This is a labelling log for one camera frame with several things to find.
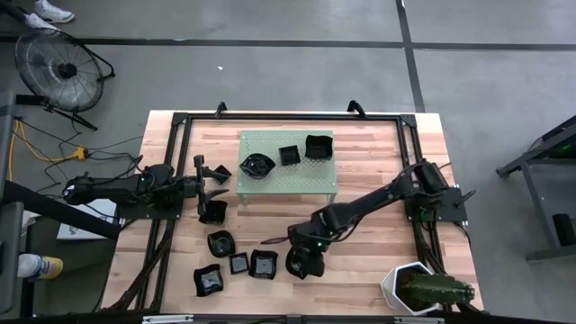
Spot person's foot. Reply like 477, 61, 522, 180
22, 12, 59, 35
31, 0, 76, 25

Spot black oval plate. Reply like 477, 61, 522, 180
284, 245, 326, 281

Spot silver bracket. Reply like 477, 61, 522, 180
393, 316, 446, 324
142, 314, 194, 324

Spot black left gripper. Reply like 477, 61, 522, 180
182, 154, 230, 216

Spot grey metal stand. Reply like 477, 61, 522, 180
494, 114, 576, 263

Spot white hexagonal planter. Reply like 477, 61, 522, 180
380, 260, 445, 317

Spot white box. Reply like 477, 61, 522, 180
56, 197, 119, 242

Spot black rounded plate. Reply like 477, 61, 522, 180
206, 229, 237, 259

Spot green cactus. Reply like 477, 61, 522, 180
399, 273, 476, 308

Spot small black square plate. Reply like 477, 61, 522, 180
213, 164, 233, 185
277, 144, 302, 167
228, 251, 250, 275

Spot black aluminium table frame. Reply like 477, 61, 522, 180
105, 111, 451, 314

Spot black box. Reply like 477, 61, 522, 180
552, 212, 576, 248

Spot mint green perforated metal shelf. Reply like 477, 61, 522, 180
236, 129, 338, 208

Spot person's leg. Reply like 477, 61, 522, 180
0, 2, 35, 23

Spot black floor fan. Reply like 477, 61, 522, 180
13, 27, 116, 132

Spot black leaf shaped plate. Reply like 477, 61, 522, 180
238, 152, 277, 181

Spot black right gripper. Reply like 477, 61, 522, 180
287, 220, 334, 278

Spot yellow extension cable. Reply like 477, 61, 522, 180
6, 119, 76, 181

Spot black wavy square plate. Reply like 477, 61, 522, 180
304, 133, 335, 162
198, 199, 229, 226
193, 263, 225, 298
247, 248, 280, 281

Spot black diagonal beam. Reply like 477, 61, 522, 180
3, 179, 122, 241

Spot dark grey cabinet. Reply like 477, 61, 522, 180
0, 92, 26, 316

